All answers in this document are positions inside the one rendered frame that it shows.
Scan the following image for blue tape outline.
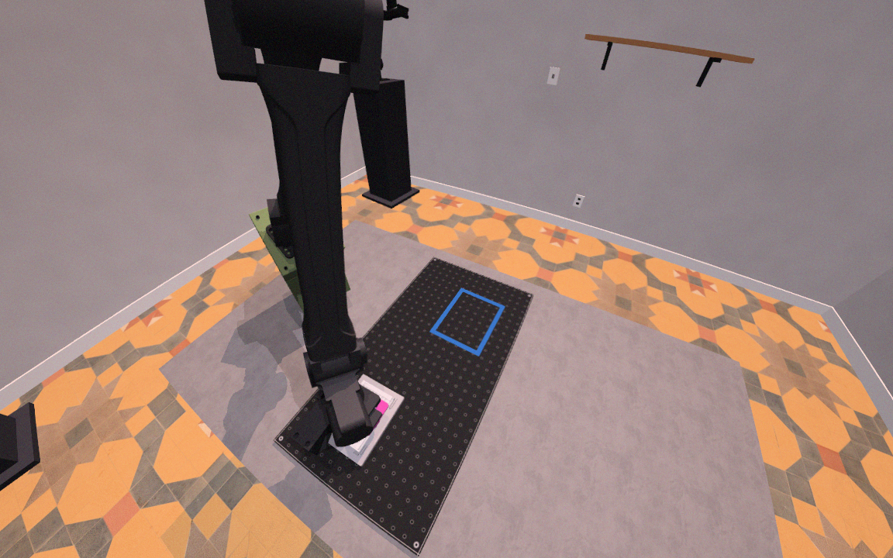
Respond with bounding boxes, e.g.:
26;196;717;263
430;288;505;356

